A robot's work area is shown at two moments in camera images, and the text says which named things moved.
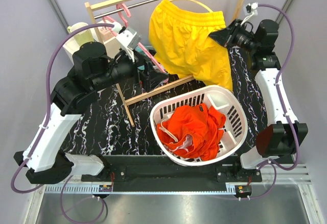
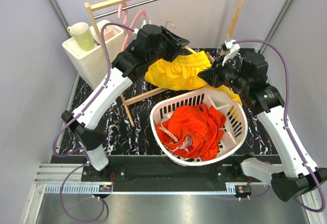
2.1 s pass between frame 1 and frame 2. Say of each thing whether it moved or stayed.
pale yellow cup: stayed
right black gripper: moved
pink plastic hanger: moved
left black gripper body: moved
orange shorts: stayed
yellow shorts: moved
